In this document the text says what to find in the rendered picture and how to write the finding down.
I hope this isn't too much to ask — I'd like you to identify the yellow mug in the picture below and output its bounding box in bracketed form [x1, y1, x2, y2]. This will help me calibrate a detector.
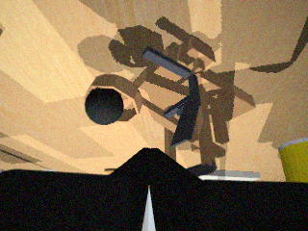
[278, 138, 308, 183]

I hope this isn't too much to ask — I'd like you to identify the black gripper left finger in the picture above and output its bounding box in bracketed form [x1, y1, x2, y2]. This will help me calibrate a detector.
[0, 147, 152, 231]

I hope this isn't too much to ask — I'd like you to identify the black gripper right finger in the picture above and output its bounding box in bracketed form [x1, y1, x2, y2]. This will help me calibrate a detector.
[149, 148, 308, 231]

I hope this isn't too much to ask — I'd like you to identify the black ball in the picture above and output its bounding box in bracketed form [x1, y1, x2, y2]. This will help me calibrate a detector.
[85, 88, 124, 125]

